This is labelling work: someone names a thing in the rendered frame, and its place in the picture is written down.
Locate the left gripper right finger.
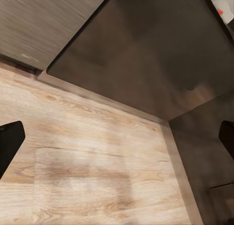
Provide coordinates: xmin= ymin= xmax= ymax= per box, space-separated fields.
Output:
xmin=218 ymin=120 xmax=234 ymax=160

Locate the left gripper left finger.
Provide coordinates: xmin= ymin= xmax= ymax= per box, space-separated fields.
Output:
xmin=0 ymin=121 xmax=25 ymax=179

